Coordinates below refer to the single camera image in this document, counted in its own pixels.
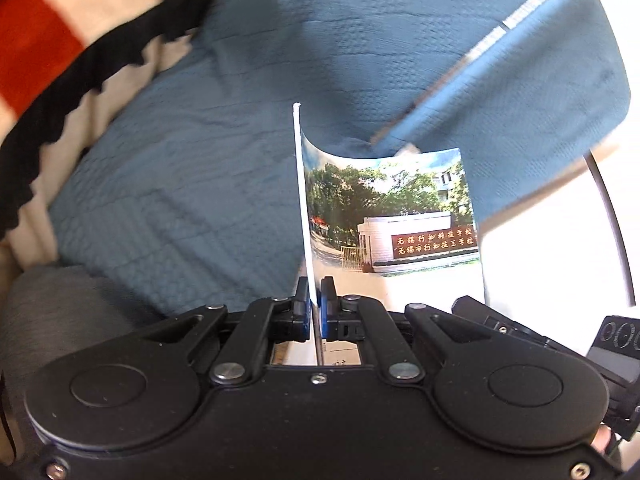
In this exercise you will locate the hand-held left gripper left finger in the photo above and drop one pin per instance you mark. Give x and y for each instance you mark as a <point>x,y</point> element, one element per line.
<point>303,310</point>

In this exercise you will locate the blue quilted bag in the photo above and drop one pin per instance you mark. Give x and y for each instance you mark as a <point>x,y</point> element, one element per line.
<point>225,135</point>

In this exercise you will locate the dark grey seat cushion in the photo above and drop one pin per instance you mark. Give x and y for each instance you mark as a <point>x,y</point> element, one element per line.
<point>65,310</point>

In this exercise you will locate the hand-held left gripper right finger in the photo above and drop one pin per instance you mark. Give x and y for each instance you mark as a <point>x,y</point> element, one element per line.
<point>327,310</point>

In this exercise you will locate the striped black cream red pillow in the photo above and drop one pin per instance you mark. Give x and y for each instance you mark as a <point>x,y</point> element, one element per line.
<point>45,50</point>

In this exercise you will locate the school photo notebook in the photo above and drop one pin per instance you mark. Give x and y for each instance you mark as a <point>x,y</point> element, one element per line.
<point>400,220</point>

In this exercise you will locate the person's right hand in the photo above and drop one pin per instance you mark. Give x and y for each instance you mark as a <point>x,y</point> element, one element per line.
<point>605,442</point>

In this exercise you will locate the blue piped sofa cushion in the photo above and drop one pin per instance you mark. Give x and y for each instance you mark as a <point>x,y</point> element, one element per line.
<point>525,85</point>

